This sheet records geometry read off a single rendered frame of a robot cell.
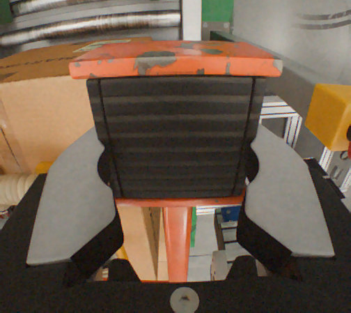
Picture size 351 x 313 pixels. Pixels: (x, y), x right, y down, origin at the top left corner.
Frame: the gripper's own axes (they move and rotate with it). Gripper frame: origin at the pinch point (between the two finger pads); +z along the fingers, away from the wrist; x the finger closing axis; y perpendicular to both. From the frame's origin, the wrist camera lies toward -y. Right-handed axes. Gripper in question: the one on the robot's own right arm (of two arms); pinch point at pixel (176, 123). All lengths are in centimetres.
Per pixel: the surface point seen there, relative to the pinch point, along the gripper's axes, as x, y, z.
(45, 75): -16.2, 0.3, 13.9
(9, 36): -53, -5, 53
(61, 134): -15.7, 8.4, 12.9
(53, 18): -38, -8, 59
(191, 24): 4.9, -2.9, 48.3
